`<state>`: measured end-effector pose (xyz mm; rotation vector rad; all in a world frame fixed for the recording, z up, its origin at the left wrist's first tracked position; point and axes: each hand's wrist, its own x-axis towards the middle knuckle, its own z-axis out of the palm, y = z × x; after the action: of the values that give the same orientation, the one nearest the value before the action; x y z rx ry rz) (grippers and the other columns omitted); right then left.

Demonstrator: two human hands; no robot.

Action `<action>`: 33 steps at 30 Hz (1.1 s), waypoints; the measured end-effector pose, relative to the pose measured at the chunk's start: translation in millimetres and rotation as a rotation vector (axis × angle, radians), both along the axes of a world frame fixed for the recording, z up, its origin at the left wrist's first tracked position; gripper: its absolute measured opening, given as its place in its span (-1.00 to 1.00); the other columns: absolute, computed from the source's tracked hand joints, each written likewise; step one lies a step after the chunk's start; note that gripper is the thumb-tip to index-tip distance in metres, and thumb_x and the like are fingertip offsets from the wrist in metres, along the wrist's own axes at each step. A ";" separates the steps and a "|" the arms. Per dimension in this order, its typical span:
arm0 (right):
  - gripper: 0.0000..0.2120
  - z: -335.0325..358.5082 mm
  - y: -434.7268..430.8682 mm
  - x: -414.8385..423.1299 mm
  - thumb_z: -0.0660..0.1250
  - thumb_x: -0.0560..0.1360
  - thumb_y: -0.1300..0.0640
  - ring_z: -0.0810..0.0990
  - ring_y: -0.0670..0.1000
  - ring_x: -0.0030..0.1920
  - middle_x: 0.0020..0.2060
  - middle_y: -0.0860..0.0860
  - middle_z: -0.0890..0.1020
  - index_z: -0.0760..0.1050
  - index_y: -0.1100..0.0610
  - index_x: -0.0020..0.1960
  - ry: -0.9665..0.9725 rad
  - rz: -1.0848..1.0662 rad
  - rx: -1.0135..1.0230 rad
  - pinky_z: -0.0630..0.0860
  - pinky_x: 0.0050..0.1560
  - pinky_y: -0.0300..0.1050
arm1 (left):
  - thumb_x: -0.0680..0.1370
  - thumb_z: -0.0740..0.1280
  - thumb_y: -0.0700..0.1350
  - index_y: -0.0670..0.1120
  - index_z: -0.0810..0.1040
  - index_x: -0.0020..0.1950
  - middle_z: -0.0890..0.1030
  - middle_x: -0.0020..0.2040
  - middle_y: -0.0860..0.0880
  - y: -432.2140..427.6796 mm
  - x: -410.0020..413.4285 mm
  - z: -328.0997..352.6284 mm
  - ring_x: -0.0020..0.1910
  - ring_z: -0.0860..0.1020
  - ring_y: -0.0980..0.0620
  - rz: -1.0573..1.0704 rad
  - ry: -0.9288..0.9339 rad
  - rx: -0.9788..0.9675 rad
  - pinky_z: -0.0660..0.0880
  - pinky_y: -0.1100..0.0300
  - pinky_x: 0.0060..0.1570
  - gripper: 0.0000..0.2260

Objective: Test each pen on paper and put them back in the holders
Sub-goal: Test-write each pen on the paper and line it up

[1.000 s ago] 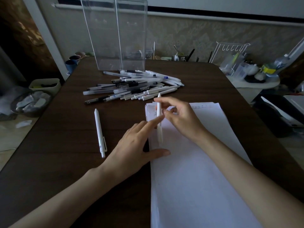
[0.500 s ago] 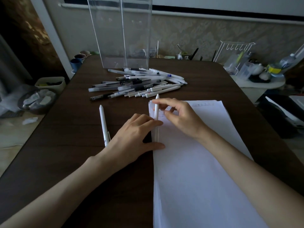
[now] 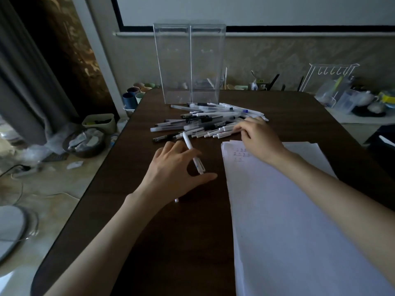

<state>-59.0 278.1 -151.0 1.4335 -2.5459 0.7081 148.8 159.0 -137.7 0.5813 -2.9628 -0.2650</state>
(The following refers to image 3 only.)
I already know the person's right hand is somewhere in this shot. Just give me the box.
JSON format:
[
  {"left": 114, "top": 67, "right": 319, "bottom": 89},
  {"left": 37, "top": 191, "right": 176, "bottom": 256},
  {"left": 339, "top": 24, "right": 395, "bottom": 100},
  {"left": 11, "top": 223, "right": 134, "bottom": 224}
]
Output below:
[{"left": 233, "top": 116, "right": 289, "bottom": 167}]

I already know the person's left hand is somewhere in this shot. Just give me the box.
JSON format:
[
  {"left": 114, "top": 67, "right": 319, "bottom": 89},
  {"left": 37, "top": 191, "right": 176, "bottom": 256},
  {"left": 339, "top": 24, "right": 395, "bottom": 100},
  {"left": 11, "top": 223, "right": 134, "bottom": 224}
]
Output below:
[{"left": 132, "top": 140, "right": 218, "bottom": 210}]

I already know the white pen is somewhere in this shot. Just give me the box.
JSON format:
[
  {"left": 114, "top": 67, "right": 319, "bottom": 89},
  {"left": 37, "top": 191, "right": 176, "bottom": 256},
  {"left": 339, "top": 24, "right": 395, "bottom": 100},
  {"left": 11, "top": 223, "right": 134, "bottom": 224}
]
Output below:
[{"left": 182, "top": 132, "right": 205, "bottom": 176}]

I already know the pile of pens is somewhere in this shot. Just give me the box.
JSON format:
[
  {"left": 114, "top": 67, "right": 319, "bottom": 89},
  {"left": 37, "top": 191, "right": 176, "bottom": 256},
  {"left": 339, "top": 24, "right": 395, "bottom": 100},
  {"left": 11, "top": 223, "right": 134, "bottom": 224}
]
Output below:
[{"left": 150, "top": 102, "right": 270, "bottom": 143}]

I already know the stack of white paper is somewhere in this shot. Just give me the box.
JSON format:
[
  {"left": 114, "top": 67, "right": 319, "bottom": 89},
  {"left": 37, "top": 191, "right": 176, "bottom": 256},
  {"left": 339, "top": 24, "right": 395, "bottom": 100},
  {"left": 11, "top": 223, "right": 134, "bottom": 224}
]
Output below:
[{"left": 221, "top": 140, "right": 395, "bottom": 296}]

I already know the person's right forearm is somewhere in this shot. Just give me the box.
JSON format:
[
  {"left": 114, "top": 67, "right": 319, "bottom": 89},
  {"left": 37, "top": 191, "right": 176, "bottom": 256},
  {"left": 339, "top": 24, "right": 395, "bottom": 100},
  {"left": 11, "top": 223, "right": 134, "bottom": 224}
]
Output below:
[{"left": 271, "top": 150, "right": 395, "bottom": 282}]

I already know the person's left forearm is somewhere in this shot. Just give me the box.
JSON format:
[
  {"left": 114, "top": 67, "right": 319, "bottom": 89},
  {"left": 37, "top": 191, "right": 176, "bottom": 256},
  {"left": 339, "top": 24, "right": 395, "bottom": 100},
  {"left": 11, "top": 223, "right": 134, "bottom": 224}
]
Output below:
[{"left": 44, "top": 193, "right": 161, "bottom": 296}]

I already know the black router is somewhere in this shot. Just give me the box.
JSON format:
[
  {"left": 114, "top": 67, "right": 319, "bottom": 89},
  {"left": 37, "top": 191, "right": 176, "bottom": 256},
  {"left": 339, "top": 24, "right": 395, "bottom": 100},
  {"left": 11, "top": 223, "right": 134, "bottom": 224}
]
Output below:
[{"left": 268, "top": 74, "right": 305, "bottom": 92}]

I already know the clear water jug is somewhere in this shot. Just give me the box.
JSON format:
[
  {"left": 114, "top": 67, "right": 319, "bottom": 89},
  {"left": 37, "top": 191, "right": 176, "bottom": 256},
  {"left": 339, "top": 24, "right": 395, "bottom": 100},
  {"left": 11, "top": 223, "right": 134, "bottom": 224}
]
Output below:
[{"left": 116, "top": 115, "right": 130, "bottom": 133}]

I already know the beige plastic bin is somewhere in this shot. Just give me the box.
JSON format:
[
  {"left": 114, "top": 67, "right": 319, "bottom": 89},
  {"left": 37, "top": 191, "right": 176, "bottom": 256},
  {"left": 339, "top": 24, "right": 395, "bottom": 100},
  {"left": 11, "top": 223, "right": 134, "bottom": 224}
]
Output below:
[{"left": 81, "top": 113, "right": 116, "bottom": 134}]

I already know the group of colourful cups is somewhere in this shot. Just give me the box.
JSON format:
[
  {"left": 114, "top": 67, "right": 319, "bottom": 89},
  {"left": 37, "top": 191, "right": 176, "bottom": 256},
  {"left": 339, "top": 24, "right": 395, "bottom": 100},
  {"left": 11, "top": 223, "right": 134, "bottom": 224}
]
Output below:
[{"left": 122, "top": 82, "right": 153, "bottom": 110}]

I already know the clear plastic measuring jug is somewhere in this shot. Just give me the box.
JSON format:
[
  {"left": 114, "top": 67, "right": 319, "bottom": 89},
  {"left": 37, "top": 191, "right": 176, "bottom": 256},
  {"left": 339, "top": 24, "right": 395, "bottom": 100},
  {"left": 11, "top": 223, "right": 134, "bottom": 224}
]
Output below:
[{"left": 335, "top": 89, "right": 360, "bottom": 115}]

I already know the black round tray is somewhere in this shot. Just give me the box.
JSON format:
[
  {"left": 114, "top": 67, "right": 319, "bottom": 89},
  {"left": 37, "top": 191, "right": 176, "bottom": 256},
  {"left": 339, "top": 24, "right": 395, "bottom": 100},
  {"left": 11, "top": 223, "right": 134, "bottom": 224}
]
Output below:
[{"left": 353, "top": 104, "right": 388, "bottom": 118}]

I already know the white teapot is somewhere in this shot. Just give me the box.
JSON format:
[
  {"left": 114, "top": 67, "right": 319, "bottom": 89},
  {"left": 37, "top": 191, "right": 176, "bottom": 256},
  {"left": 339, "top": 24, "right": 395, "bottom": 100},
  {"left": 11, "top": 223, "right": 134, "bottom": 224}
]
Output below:
[{"left": 359, "top": 90, "right": 379, "bottom": 107}]

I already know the black bag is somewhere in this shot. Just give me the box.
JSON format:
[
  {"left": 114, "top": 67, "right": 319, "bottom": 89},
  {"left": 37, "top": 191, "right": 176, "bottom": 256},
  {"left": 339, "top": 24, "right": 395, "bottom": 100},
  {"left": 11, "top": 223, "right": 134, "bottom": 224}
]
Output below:
[{"left": 364, "top": 125, "right": 395, "bottom": 170}]

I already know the yellow green container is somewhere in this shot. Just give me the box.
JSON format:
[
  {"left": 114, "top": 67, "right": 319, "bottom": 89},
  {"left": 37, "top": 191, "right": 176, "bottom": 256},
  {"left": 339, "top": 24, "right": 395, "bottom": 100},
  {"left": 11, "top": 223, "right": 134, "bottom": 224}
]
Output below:
[{"left": 378, "top": 90, "right": 395, "bottom": 109}]

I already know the white projector screen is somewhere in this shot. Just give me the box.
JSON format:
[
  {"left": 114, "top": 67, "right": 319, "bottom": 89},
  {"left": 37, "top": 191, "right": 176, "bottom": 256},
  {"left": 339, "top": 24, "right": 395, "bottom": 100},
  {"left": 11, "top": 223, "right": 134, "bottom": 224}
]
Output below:
[{"left": 109, "top": 0, "right": 395, "bottom": 37}]

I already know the white extension socket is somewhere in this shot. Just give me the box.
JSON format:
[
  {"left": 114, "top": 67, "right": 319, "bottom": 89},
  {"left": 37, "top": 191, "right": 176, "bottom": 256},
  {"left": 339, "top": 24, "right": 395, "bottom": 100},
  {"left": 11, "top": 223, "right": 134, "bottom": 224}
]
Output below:
[{"left": 12, "top": 164, "right": 42, "bottom": 178}]

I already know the white round fan base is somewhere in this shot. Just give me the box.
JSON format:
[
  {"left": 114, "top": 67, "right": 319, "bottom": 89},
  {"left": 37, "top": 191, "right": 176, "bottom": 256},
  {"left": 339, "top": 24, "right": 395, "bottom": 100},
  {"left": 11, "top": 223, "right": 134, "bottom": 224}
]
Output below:
[{"left": 0, "top": 205, "right": 39, "bottom": 264}]

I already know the grey curtain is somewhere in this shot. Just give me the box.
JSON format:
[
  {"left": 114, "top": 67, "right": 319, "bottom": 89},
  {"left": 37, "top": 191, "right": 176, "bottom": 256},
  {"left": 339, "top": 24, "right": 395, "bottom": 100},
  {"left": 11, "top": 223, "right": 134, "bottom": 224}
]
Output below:
[{"left": 0, "top": 0, "right": 79, "bottom": 145}]

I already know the white wire hook rack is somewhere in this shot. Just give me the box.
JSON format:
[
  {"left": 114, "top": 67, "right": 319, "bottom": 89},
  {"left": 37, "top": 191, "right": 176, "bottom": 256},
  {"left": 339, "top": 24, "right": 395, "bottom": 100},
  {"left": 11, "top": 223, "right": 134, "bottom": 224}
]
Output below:
[{"left": 301, "top": 63, "right": 361, "bottom": 108}]

